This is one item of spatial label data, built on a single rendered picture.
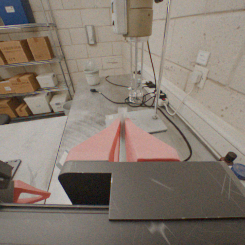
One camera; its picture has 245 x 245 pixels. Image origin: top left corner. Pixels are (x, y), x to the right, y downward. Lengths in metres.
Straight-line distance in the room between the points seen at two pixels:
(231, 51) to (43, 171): 0.80
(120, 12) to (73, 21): 2.09
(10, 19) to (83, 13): 0.96
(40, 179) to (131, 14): 0.63
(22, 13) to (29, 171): 2.05
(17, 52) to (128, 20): 2.09
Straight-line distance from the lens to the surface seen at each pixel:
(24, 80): 2.48
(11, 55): 2.50
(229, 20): 0.63
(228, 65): 0.60
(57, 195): 0.51
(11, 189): 0.31
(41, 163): 0.62
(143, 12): 0.49
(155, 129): 0.63
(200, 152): 0.60
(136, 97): 0.56
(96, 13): 2.54
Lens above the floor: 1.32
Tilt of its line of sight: 38 degrees down
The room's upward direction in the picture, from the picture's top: 3 degrees counter-clockwise
